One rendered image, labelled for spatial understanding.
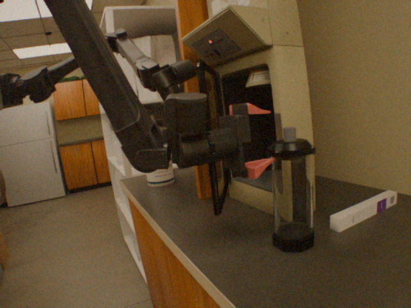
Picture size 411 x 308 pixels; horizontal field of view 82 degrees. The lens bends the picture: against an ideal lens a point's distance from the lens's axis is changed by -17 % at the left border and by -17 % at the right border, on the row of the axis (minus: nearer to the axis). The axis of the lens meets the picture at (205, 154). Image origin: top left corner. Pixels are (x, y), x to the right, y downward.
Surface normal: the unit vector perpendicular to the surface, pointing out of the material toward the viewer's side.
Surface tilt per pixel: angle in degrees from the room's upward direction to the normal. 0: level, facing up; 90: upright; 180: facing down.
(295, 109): 90
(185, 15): 90
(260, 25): 90
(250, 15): 90
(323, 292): 0
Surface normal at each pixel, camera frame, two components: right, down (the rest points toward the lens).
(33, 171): 0.43, 0.10
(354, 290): -0.12, -0.98
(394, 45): -0.89, 0.18
